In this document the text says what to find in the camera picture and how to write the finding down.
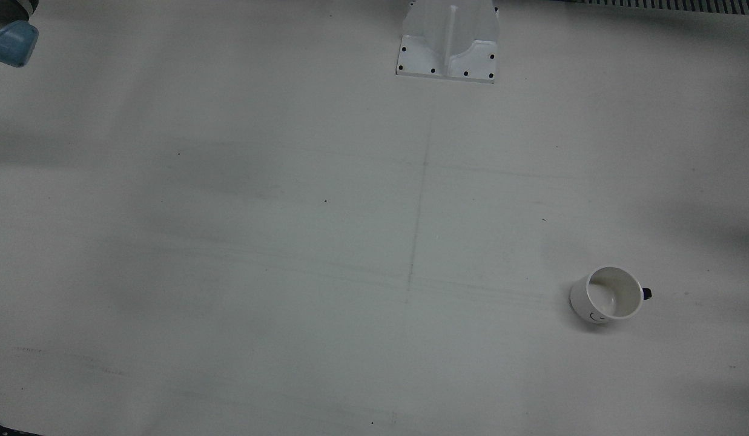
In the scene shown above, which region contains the white metal mounting bracket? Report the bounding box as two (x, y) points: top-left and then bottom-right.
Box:
(396, 0), (500, 84)

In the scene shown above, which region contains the white cup with black handle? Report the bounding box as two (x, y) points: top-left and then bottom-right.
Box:
(570, 266), (653, 325)

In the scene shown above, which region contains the ribbed metal rail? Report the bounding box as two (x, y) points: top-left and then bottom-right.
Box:
(583, 0), (749, 14)

